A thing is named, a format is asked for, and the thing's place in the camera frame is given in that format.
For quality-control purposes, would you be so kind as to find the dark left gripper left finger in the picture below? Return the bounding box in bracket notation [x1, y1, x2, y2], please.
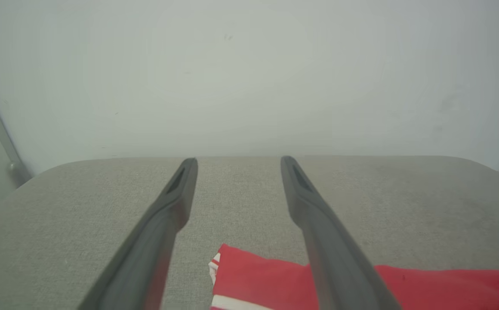
[77, 158, 199, 310]

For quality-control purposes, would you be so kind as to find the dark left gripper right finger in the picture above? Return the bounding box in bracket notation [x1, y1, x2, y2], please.
[280, 156, 401, 310]

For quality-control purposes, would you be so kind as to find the red white sports shirt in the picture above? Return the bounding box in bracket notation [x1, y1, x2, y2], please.
[208, 243, 499, 310]

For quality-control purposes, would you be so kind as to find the grey fabric sofa cushion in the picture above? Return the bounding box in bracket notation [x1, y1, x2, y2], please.
[0, 155, 499, 310]

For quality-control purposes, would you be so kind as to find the grey metal wall post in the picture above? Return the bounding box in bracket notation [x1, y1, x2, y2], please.
[0, 65, 33, 186]

